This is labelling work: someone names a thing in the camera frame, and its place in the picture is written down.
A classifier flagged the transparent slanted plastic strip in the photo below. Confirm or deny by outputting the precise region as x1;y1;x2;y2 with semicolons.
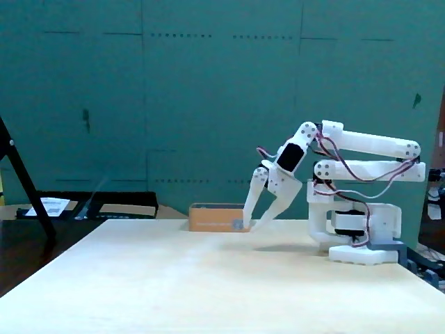
74;174;113;221

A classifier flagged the black flat case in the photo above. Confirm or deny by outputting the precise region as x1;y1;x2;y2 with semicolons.
16;190;159;221

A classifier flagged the white printed paper sheet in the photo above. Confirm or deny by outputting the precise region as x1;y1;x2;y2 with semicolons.
26;197;70;217

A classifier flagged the green backdrop board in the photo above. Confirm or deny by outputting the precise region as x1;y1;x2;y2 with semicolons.
0;0;442;214

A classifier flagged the white fixed gripper jaw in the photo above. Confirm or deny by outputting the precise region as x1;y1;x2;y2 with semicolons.
252;166;303;231

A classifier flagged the black slanted stand leg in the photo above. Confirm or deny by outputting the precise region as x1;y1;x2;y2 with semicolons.
0;116;57;259

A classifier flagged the white moving gripper jaw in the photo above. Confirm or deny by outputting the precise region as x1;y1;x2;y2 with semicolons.
242;167;270;229

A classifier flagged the grey table clamp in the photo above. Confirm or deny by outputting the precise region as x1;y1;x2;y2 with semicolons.
366;241;408;269
407;248;445;292

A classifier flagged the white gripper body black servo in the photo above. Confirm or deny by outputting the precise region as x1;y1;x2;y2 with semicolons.
262;141;309;175

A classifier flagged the dark brown side table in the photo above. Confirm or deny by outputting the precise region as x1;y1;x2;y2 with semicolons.
0;218;108;299

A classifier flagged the black device with white parts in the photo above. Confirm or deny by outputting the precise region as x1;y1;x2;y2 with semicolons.
426;167;445;222

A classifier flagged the metal tray with orange sides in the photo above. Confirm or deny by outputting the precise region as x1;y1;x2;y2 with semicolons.
189;202;257;232

